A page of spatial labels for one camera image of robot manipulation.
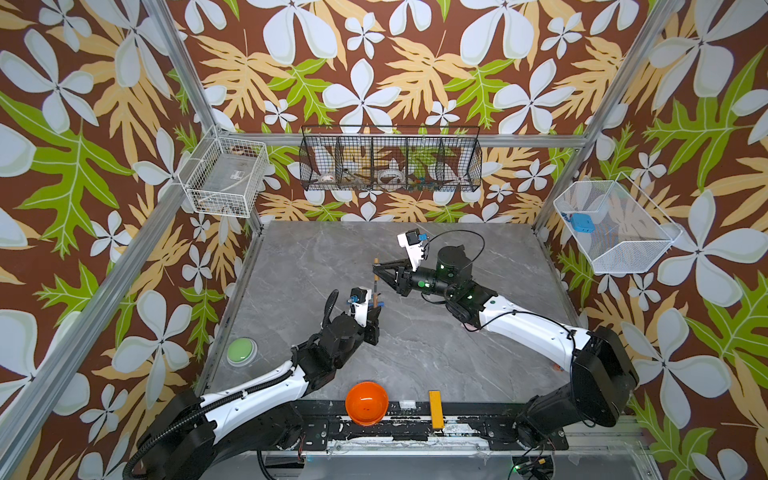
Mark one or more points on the orange bowl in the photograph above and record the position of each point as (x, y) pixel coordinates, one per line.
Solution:
(366, 403)

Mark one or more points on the white wire basket left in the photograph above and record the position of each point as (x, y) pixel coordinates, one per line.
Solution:
(223, 174)

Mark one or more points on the white wire basket right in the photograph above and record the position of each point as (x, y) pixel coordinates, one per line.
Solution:
(632, 231)

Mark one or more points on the green push button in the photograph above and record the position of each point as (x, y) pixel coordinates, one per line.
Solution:
(241, 352)

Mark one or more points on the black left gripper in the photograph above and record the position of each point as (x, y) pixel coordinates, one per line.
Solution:
(371, 326)

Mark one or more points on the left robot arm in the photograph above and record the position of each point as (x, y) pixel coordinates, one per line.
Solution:
(195, 432)

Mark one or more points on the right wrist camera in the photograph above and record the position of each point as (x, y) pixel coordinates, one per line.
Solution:
(414, 242)

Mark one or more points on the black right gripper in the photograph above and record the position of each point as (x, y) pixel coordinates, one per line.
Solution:
(400, 278)

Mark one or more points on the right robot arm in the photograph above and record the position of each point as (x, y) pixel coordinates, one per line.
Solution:
(602, 377)

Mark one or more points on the blue object in basket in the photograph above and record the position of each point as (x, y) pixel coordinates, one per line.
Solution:
(582, 223)

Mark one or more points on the white wire basket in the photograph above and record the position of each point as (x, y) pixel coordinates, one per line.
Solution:
(223, 174)
(632, 231)

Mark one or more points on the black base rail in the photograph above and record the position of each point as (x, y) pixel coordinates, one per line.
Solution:
(311, 425)

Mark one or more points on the black wire basket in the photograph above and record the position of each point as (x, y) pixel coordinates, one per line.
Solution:
(391, 158)

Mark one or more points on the yellow block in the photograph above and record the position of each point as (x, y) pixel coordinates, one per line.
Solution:
(436, 410)

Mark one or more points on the aluminium left corner post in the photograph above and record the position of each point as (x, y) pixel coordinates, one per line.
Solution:
(188, 79)

